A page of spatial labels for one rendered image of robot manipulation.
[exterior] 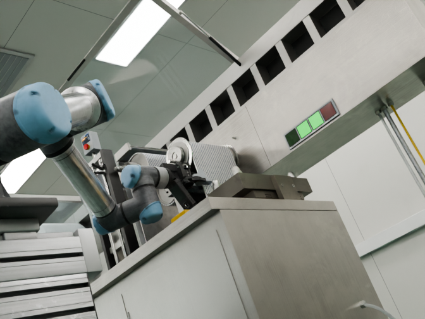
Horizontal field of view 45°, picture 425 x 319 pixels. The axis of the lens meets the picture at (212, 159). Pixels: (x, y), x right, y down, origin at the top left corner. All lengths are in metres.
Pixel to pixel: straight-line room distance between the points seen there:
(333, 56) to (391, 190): 2.52
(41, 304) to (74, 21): 2.77
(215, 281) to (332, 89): 0.87
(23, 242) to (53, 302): 0.12
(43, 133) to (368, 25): 1.29
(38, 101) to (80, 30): 2.64
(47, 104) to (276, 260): 0.82
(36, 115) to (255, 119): 1.31
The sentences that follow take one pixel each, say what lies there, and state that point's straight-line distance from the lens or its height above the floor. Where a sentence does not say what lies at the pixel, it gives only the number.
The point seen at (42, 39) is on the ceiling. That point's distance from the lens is 3.63.
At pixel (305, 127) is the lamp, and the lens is 1.99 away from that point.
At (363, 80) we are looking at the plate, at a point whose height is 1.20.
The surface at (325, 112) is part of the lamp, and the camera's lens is 1.95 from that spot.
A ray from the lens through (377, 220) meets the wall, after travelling 4.44.
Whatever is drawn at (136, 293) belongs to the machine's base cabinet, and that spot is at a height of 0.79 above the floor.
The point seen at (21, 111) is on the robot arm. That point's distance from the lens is 1.00.
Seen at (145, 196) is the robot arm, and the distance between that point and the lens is 1.63.
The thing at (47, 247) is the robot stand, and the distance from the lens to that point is 0.99.
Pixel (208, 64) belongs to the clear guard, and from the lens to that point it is 2.34.
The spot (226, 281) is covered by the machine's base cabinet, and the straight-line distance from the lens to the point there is 1.43.
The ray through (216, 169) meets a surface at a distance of 1.97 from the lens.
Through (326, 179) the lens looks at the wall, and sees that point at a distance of 4.68.
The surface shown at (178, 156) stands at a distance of 1.94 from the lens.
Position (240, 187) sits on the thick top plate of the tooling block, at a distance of 1.69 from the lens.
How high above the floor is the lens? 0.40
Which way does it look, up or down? 24 degrees up
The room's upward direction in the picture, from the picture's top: 21 degrees counter-clockwise
